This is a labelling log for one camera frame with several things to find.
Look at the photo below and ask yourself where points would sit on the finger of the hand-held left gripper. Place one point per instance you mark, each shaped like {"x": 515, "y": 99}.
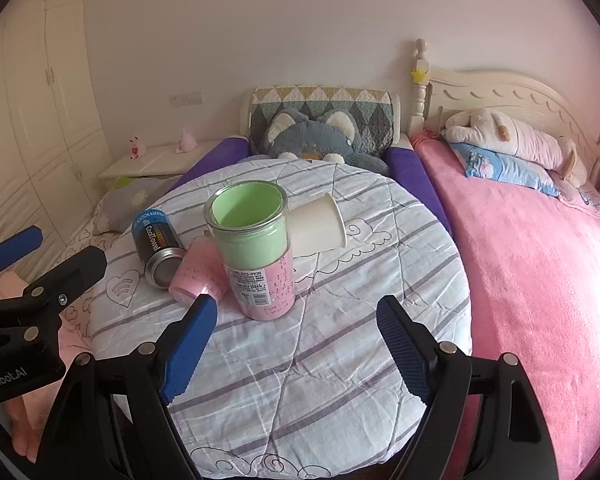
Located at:
{"x": 80, "y": 270}
{"x": 15, "y": 250}

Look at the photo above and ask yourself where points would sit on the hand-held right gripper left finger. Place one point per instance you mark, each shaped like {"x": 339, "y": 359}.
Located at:
{"x": 190, "y": 355}

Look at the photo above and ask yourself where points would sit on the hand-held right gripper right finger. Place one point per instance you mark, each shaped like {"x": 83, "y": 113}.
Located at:
{"x": 405, "y": 355}

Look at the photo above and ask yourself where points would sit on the small pink cup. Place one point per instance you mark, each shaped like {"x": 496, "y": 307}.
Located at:
{"x": 197, "y": 270}

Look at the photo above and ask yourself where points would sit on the white paper cup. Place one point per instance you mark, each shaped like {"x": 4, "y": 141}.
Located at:
{"x": 315, "y": 227}

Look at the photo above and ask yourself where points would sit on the green and pink tall cup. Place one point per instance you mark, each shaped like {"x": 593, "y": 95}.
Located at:
{"x": 250, "y": 245}

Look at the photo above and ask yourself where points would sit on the heart print sheet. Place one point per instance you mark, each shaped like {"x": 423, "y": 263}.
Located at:
{"x": 112, "y": 267}

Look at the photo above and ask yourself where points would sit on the pink cloth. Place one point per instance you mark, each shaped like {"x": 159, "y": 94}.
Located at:
{"x": 25, "y": 425}

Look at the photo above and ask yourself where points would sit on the black metal can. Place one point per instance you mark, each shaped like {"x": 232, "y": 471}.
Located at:
{"x": 152, "y": 240}

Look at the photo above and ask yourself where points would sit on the grey flower cushion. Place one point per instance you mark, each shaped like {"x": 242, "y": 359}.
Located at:
{"x": 125, "y": 200}

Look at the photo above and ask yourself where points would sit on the striped white quilt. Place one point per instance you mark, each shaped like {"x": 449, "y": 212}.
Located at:
{"x": 305, "y": 385}

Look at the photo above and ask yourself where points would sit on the cream nightstand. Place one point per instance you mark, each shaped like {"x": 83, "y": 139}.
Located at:
{"x": 155, "y": 160}

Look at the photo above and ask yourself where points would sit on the white and red figurine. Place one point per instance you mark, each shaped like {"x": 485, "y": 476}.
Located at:
{"x": 137, "y": 149}

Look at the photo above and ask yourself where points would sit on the cream wardrobe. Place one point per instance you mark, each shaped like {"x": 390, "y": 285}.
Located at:
{"x": 40, "y": 110}

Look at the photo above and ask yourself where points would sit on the pink fleece blanket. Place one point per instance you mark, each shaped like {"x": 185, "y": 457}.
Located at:
{"x": 530, "y": 285}

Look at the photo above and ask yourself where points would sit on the pink rabbit figurine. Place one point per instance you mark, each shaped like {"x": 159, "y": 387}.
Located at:
{"x": 186, "y": 141}

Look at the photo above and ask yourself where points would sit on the purple bed bumper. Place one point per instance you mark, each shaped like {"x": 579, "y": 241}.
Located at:
{"x": 215, "y": 155}
{"x": 410, "y": 170}

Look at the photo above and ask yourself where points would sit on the blue printed pillow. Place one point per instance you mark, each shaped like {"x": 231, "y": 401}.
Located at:
{"x": 500, "y": 167}

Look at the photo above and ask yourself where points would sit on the grey cat plush toy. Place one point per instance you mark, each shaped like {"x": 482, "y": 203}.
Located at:
{"x": 310, "y": 135}

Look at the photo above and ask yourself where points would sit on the pink printed pillow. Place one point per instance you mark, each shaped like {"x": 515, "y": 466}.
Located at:
{"x": 590, "y": 202}

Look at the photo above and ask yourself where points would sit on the pink pig plush toy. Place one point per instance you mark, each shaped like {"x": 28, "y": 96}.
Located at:
{"x": 520, "y": 135}

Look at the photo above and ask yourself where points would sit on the patchwork quilted cushion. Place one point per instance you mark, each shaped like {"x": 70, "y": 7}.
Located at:
{"x": 325, "y": 97}

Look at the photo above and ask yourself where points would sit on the cream carved bed headboard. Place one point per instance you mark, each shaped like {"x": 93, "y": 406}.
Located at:
{"x": 505, "y": 87}

